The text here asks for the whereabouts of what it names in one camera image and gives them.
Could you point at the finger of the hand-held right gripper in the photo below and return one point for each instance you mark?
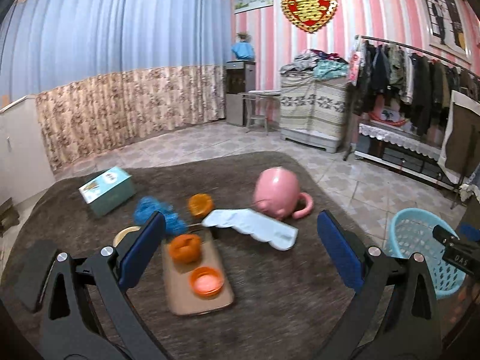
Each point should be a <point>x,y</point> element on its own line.
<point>471,232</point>
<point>446,235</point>

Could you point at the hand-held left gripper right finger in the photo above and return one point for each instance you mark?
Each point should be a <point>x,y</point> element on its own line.
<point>339,255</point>

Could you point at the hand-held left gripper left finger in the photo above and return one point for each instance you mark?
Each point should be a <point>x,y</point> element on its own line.
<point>144,251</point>

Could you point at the light blue plastic basket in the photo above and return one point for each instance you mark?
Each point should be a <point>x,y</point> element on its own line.
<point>412,240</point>

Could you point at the orange tangerine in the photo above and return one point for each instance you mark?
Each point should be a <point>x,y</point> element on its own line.
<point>184,248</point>

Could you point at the blue mesh bath sponge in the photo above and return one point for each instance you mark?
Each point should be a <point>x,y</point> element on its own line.
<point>176,223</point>

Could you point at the orange bowl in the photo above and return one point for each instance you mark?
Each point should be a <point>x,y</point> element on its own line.
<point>206,281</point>

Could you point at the small orange cup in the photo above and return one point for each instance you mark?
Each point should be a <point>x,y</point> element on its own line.
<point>200,205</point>

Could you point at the long white cloth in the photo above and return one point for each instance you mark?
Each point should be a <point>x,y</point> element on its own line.
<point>255,228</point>

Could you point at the blue fringed cloth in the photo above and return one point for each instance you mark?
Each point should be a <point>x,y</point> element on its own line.
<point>472,185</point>

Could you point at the tan phone case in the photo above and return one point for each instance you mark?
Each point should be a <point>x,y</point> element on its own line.
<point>180,288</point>

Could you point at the teal cardboard box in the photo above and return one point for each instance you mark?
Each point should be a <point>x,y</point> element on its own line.
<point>108,191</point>

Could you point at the pink mug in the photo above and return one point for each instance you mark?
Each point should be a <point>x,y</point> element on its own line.
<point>275,191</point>

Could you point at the low dark stand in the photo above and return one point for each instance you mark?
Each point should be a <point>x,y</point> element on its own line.
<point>393,157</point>

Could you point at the cloth-covered screen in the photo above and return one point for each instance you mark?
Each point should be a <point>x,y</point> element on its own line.
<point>463,135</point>

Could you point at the white lace cloth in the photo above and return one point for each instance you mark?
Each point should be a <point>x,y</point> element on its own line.
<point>397,135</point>

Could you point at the small low stool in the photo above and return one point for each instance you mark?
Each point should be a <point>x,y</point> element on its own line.
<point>8,215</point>

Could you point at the patterned cover cloth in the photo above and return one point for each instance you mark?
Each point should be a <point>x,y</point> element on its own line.
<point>313,108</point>

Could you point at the white cabinet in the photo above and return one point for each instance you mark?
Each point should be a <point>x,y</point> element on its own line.
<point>22,150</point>

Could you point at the row of hanging clothes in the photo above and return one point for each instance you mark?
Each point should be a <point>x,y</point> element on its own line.
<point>408,78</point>

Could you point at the small metal table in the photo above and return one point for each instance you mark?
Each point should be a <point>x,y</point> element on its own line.
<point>260,94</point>

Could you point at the grey water dispenser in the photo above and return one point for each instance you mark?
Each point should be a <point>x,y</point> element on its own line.
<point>240,97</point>

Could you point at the pink floral bag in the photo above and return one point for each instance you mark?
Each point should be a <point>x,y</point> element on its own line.
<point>354,65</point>

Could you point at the blue floral curtain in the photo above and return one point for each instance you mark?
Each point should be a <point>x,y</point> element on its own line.
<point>112,63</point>

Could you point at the pile of folded clothes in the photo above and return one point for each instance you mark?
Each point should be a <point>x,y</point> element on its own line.
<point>315,63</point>

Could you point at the metal clothes rack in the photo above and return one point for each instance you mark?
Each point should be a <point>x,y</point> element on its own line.
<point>405,45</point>

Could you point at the blue bottle cover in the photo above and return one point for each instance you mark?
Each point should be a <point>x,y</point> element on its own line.
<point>243,50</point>

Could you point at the small potted plant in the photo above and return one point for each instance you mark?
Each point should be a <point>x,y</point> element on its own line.
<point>243,36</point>

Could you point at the red gold heart decoration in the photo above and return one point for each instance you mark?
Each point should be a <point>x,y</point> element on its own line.
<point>309,7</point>

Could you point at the wall poster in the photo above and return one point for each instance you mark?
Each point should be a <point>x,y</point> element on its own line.
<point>444,18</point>

